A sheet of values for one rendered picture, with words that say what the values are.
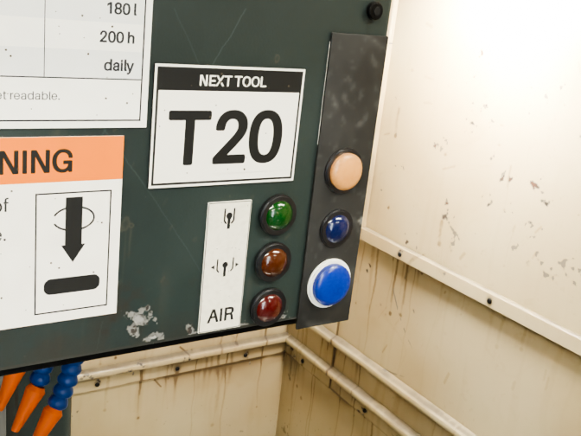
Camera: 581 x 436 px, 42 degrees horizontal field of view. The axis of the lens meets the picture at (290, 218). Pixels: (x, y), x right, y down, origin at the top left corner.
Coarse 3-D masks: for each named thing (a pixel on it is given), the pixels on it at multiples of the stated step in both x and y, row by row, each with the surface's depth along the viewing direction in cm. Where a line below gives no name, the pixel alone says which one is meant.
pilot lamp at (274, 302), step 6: (264, 300) 50; (270, 300) 50; (276, 300) 50; (258, 306) 50; (264, 306) 50; (270, 306) 50; (276, 306) 50; (258, 312) 50; (264, 312) 50; (270, 312) 50; (276, 312) 50; (264, 318) 50; (270, 318) 50
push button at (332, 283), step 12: (336, 264) 52; (324, 276) 51; (336, 276) 52; (348, 276) 52; (312, 288) 52; (324, 288) 51; (336, 288) 52; (348, 288) 53; (324, 300) 52; (336, 300) 52
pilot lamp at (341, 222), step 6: (336, 216) 51; (342, 216) 51; (330, 222) 51; (336, 222) 51; (342, 222) 51; (348, 222) 51; (330, 228) 51; (336, 228) 51; (342, 228) 51; (348, 228) 52; (330, 234) 51; (336, 234) 51; (342, 234) 51; (330, 240) 51; (336, 240) 51
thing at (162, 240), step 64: (192, 0) 41; (256, 0) 43; (320, 0) 45; (384, 0) 48; (192, 64) 42; (256, 64) 44; (320, 64) 47; (64, 128) 39; (128, 128) 41; (128, 192) 42; (192, 192) 45; (256, 192) 47; (128, 256) 44; (192, 256) 46; (128, 320) 45; (192, 320) 48
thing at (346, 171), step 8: (336, 160) 49; (344, 160) 49; (352, 160) 50; (360, 160) 50; (336, 168) 49; (344, 168) 49; (352, 168) 50; (360, 168) 50; (336, 176) 49; (344, 176) 50; (352, 176) 50; (360, 176) 50; (336, 184) 50; (344, 184) 50; (352, 184) 50
